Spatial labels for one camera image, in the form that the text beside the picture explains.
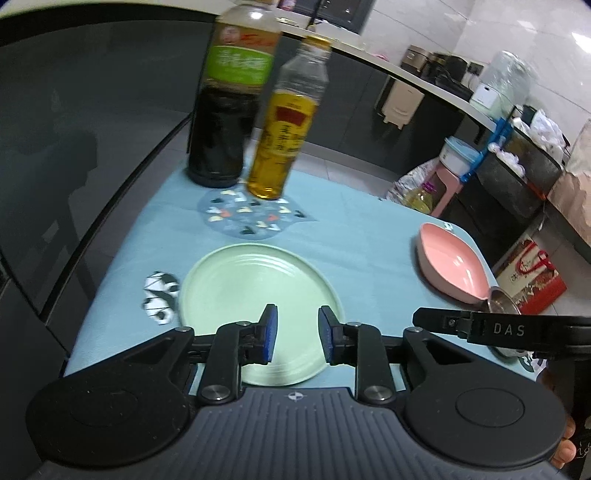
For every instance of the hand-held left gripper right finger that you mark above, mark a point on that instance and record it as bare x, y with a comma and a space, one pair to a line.
328, 334

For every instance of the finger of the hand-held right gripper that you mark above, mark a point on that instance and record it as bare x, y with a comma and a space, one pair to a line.
438, 321

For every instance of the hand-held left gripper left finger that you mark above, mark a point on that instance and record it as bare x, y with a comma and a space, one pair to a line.
269, 334

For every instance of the stainless steel bowl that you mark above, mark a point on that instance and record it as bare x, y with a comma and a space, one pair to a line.
501, 300

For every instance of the light green round plate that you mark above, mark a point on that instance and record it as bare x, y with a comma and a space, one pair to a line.
240, 286

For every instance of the pink square bowl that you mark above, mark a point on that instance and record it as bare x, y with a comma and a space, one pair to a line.
455, 265

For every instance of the person's right hand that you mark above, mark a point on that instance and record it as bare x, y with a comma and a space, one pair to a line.
563, 454

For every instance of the red patterned gift bag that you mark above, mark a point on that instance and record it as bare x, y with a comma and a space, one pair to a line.
531, 277

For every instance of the light blue printed table mat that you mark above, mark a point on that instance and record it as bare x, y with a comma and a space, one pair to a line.
369, 249

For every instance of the large oil bottle purple label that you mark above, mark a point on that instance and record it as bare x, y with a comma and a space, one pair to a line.
420, 201

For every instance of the pink plastic stool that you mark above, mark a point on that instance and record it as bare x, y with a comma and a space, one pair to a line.
450, 189

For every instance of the black mesh storage rack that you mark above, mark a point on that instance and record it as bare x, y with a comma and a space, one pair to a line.
517, 203

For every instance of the white container with blue lid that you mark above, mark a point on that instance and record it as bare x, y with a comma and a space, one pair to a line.
455, 154

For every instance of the small white plastic bag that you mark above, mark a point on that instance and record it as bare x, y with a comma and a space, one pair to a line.
508, 159

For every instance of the blue plastic hanger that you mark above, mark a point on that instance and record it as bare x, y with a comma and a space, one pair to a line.
489, 147

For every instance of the yellow oil bottle red label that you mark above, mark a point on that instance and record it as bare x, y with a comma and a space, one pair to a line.
281, 138

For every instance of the crumpled white plastic bags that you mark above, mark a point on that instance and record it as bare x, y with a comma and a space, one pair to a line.
545, 129

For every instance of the beige hanging cabinet bin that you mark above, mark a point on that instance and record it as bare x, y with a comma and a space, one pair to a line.
399, 104

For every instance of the dark sauce bottle green label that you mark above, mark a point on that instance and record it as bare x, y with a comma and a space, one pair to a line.
226, 115

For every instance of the clear water jug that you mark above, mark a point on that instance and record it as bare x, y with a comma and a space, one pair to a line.
505, 83

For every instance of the black air fryer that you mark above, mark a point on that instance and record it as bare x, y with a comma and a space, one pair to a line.
445, 71

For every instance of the silver rice cooker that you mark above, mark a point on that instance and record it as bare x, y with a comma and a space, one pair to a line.
413, 60

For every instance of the small pink cloth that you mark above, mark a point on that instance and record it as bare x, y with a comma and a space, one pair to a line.
379, 57

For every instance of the dark framed window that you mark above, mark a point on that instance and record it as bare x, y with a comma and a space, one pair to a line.
332, 11

